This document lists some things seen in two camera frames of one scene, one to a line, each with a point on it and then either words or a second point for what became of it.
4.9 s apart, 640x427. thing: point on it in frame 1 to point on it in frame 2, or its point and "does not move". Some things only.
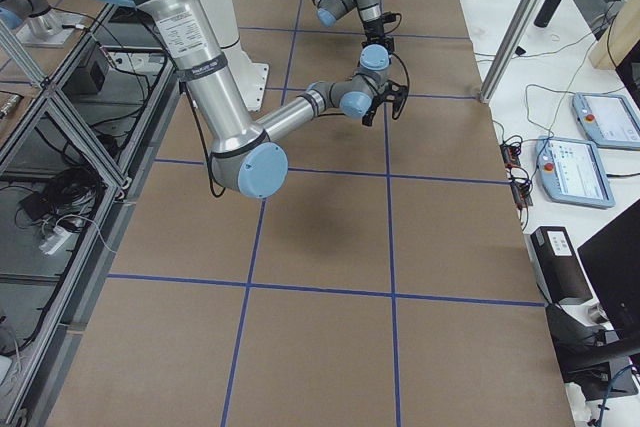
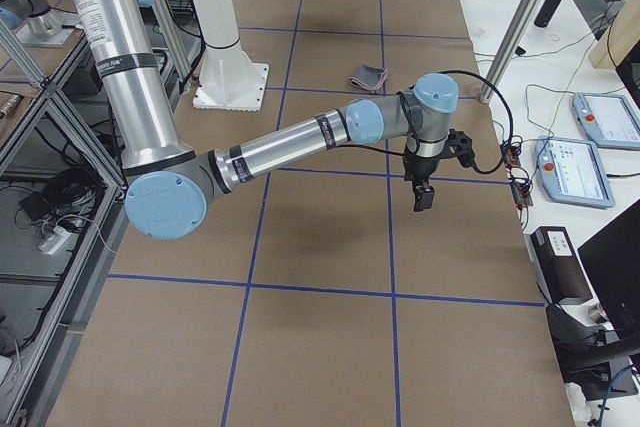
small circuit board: (510, 155) does not move
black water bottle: (551, 3) does not move
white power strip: (51, 245) does not move
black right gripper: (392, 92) to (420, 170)
